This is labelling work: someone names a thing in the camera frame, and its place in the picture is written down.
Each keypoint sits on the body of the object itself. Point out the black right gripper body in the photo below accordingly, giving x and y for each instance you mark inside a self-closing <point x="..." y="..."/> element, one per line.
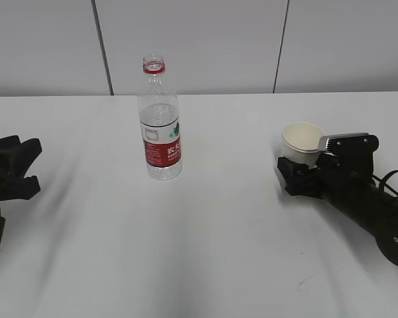
<point x="342" y="179"/>

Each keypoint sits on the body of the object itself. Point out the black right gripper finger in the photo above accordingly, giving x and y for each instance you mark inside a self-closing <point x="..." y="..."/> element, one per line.
<point x="299" y="178"/>

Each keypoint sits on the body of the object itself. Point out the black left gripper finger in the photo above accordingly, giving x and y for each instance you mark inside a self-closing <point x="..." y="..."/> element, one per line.
<point x="18" y="188"/>
<point x="16" y="157"/>

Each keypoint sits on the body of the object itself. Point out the white paper cup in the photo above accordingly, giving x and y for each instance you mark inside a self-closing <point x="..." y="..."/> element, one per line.
<point x="300" y="143"/>

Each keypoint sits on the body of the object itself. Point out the clear water bottle red label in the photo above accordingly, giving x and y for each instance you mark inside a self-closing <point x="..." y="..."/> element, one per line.
<point x="159" y="121"/>

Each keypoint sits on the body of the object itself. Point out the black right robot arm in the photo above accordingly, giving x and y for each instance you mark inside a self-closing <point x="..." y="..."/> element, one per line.
<point x="379" y="219"/>

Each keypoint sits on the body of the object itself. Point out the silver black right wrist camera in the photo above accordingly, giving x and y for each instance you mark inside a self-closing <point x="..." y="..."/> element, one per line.
<point x="353" y="151"/>

